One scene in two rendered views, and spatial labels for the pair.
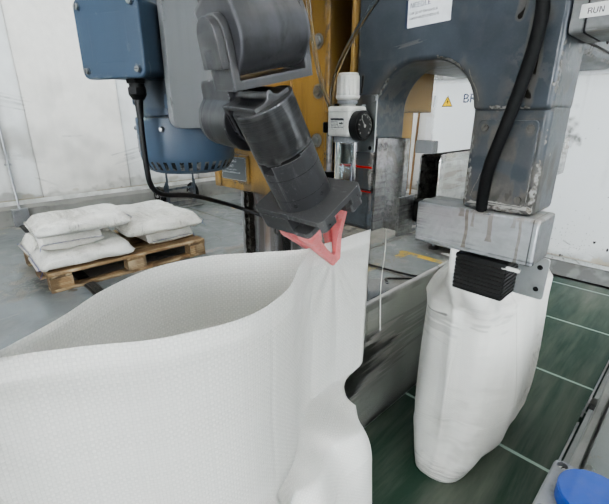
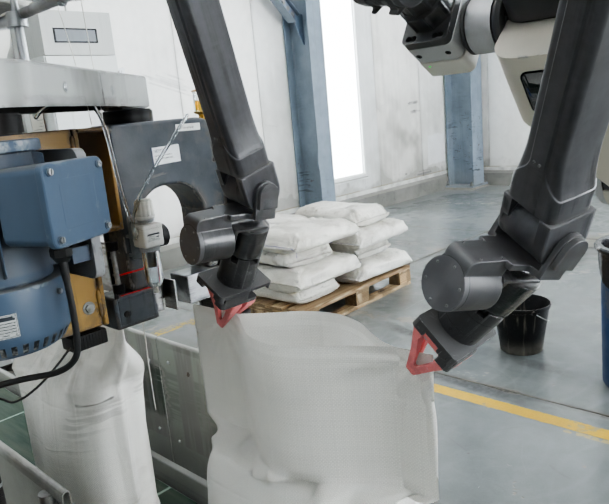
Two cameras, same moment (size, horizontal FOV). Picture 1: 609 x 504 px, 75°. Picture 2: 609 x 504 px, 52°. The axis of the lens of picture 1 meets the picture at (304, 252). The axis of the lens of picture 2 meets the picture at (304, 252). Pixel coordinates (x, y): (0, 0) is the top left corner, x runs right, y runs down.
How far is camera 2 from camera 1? 1.01 m
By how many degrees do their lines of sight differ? 87
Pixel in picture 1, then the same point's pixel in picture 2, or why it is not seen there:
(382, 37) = (136, 171)
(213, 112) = (220, 238)
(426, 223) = (196, 288)
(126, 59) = (97, 218)
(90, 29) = (62, 194)
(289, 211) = (249, 286)
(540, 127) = not seen: hidden behind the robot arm
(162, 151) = (60, 316)
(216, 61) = (274, 204)
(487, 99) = (210, 202)
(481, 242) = not seen: hidden behind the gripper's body
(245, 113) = (259, 230)
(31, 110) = not seen: outside the picture
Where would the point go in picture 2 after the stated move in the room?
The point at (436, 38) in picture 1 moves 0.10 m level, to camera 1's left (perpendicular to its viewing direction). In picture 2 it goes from (174, 171) to (164, 177)
